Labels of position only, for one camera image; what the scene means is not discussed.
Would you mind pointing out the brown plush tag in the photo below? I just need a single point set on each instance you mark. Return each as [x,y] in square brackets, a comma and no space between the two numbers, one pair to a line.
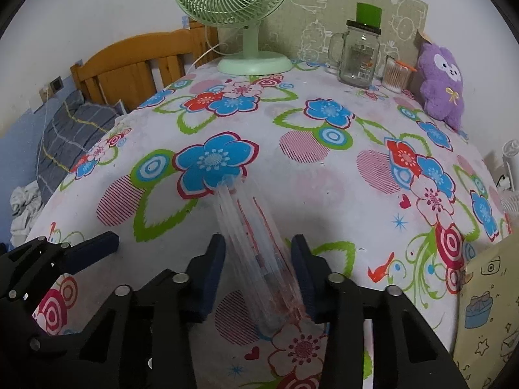
[423,37]

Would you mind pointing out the cotton swab container orange lid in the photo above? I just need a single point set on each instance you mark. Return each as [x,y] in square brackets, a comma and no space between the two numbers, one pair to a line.
[395,75]

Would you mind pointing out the clear pink printed packet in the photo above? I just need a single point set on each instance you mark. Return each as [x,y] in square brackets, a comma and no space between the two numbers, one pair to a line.
[253,243]

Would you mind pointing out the purple bunny plush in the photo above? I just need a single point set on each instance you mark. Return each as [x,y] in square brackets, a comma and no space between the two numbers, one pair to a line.
[442,85]

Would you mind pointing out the grey plaid pillow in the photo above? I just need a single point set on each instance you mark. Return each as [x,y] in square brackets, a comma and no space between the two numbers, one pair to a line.
[73,137]

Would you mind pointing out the floral tablecloth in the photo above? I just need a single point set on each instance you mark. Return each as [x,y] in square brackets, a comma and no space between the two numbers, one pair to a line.
[324,178]

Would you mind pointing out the white circulator fan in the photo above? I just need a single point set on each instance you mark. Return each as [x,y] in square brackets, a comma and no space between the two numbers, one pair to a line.
[509,178]

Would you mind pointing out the white crumpled cloth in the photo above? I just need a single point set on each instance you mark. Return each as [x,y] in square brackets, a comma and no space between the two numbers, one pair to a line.
[26,214]

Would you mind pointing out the glass mug jar green lid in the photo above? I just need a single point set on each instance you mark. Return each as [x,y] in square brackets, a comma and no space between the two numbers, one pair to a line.
[359,52]

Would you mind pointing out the green patterned board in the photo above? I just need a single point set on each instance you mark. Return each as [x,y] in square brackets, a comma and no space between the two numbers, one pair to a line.
[324,4]

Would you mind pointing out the wooden headboard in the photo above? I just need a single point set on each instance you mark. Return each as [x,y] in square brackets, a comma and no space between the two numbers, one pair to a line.
[129,65]

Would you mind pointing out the yellow printed fabric storage box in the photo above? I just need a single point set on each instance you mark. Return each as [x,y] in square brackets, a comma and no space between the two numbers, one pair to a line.
[490,312]

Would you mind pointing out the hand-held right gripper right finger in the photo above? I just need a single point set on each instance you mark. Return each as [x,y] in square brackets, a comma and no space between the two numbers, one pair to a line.
[303,279]

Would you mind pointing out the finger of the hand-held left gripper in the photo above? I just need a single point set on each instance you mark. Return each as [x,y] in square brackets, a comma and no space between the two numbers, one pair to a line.
[48,342]
[93,248]

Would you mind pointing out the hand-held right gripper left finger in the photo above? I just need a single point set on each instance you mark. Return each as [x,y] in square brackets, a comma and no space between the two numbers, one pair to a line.
[211,275]

